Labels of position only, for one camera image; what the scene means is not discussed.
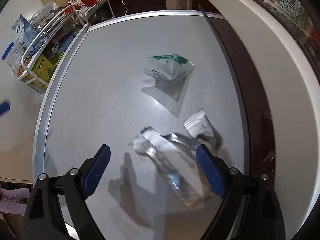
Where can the large silver foil wrapper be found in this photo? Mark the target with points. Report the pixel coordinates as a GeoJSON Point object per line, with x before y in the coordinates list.
{"type": "Point", "coordinates": [174, 155]}

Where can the clear jar blue lid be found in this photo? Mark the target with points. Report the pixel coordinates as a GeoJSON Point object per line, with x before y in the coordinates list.
{"type": "Point", "coordinates": [13, 58]}

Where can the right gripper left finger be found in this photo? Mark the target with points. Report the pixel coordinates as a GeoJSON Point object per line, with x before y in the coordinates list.
{"type": "Point", "coordinates": [43, 218]}

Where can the blue patterned bowl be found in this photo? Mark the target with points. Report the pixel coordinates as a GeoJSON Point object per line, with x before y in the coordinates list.
{"type": "Point", "coordinates": [284, 5]}

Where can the green white plastic wrapper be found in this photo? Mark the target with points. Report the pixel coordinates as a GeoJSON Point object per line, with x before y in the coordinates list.
{"type": "Point", "coordinates": [170, 72]}

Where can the white rolling wire cart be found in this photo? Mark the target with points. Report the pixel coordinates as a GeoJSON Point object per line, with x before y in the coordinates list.
{"type": "Point", "coordinates": [55, 37]}

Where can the blue white coffee bag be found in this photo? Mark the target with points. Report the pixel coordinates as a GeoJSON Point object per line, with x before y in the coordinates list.
{"type": "Point", "coordinates": [25, 33]}

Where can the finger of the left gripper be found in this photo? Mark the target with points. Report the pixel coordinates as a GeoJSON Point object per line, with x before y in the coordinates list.
{"type": "Point", "coordinates": [4, 107]}

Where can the yellow green tea boxes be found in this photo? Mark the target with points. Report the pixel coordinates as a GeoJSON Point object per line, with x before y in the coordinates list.
{"type": "Point", "coordinates": [45, 68]}

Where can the small silver foil wrapper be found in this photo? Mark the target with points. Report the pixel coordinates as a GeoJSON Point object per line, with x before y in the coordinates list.
{"type": "Point", "coordinates": [199, 127]}

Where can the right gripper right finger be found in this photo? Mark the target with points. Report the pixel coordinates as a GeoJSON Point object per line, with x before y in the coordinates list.
{"type": "Point", "coordinates": [250, 199]}

